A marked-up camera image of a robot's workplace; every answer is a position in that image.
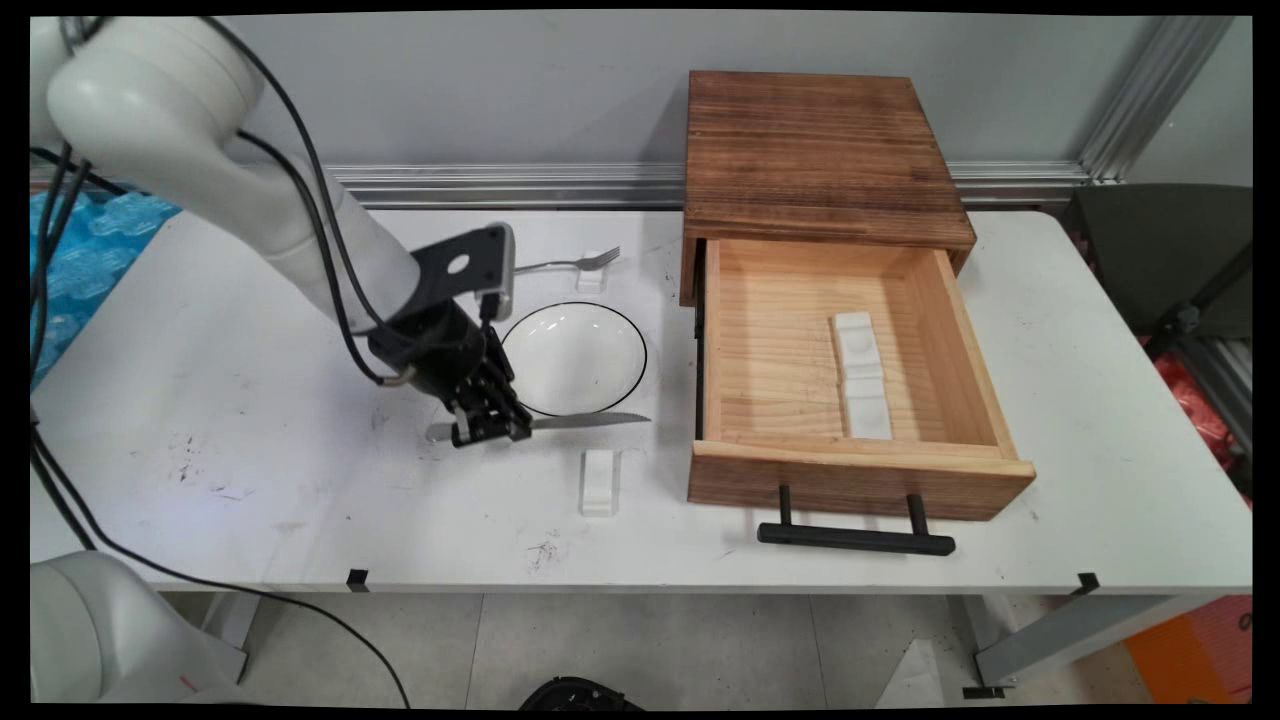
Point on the horizontal aluminium rail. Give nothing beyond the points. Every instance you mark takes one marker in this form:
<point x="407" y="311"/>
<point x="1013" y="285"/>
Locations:
<point x="500" y="185"/>

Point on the dark wooden drawer cabinet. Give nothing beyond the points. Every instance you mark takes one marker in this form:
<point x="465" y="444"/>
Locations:
<point x="815" y="150"/>

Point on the black tape marker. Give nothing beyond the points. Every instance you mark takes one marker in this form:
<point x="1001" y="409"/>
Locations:
<point x="1088" y="584"/>
<point x="357" y="580"/>

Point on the black round floor object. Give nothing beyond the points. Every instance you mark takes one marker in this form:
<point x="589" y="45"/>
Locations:
<point x="575" y="695"/>

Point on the white plate with black rim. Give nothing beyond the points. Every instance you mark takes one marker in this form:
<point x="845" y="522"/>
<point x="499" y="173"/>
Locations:
<point x="575" y="360"/>

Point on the silver metal fork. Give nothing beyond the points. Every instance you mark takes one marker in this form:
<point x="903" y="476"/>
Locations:
<point x="570" y="264"/>

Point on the red plastic bag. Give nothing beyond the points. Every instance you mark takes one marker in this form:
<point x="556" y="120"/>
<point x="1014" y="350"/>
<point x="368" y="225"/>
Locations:
<point x="1200" y="400"/>

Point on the dark green board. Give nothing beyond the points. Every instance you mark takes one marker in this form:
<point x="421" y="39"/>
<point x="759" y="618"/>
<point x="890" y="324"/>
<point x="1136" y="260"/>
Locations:
<point x="1150" y="240"/>

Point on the black stand rod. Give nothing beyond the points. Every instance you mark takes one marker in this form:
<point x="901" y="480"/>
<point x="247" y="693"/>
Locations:
<point x="1190" y="315"/>

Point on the orange box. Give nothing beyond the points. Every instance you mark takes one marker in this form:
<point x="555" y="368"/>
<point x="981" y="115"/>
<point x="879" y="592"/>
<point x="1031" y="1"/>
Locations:
<point x="1190" y="650"/>

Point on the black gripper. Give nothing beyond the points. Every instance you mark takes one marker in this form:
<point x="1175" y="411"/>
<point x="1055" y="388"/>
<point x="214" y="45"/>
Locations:
<point x="435" y="350"/>

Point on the silver metal table knife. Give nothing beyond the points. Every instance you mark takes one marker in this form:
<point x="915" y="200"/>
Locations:
<point x="590" y="421"/>

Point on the blue bubble wrap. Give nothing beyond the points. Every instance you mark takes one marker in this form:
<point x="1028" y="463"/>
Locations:
<point x="90" y="250"/>

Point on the grey table leg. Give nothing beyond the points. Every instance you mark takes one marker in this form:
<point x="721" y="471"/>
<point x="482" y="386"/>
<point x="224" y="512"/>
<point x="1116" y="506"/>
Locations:
<point x="1060" y="630"/>
<point x="235" y="630"/>

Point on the white ceramic cutlery rest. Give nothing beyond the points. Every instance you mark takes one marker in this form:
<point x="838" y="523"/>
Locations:
<point x="600" y="485"/>
<point x="856" y="345"/>
<point x="590" y="280"/>
<point x="868" y="412"/>

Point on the aluminium frame post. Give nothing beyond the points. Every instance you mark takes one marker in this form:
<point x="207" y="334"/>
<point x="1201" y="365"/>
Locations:
<point x="1150" y="100"/>

